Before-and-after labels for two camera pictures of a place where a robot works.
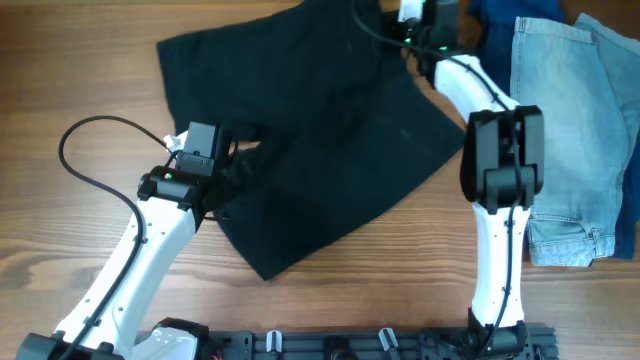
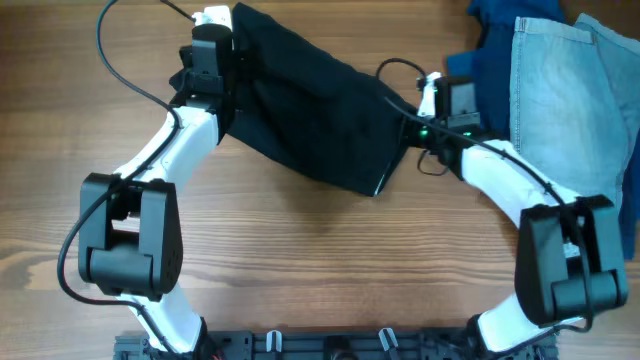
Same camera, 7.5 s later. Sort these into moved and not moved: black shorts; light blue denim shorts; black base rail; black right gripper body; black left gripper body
Moved: black shorts; black left gripper body; black right gripper body
Not moved: black base rail; light blue denim shorts
